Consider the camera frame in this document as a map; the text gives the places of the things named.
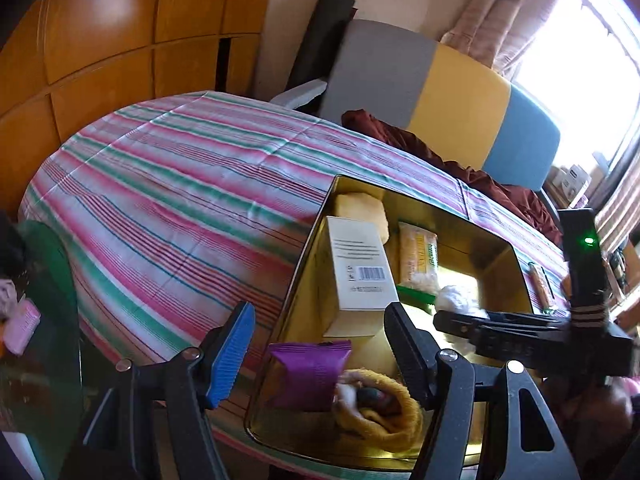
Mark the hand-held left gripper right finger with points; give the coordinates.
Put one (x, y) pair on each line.
(405, 350)

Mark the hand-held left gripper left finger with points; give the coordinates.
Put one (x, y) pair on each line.
(232, 355)

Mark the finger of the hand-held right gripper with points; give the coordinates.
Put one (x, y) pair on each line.
(500, 319)
(520, 345)

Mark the white plastic-wrapped ball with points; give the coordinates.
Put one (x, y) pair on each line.
(457, 297)

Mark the gold tin box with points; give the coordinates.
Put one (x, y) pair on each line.
(490, 255)

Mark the yellow knit sock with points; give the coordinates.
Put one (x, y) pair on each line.
(395, 425)

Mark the purple snack packet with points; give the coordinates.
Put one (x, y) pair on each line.
(307, 372)

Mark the yellow snack packet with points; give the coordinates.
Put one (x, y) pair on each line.
(417, 255)

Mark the cream carton box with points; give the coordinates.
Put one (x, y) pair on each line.
(357, 260)

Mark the yellow sponge block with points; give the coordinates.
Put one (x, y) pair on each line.
(360, 207)

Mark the person's right hand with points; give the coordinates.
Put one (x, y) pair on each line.
(590, 405)

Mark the brown snack packet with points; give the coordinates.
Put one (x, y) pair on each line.
(542, 285)

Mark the pink patterned curtain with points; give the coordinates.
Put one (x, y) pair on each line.
(622, 205)
(500, 15)

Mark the white appliance carton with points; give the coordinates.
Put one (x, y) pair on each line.
(575, 180)

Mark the maroon blanket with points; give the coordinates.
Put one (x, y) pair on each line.
(500, 190)

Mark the striped tablecloth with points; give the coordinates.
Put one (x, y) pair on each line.
(175, 200)

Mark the window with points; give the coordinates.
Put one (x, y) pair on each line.
(585, 75)

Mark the green glass table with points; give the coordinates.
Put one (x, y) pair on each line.
(55, 285)

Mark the grey yellow blue sofa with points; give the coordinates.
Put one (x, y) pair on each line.
(450, 100)

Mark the pink packet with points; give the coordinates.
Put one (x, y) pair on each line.
(22, 325)

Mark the black rolled mat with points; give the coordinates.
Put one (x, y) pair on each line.
(320, 35)

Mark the wooden wardrobe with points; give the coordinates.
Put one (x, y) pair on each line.
(125, 35)

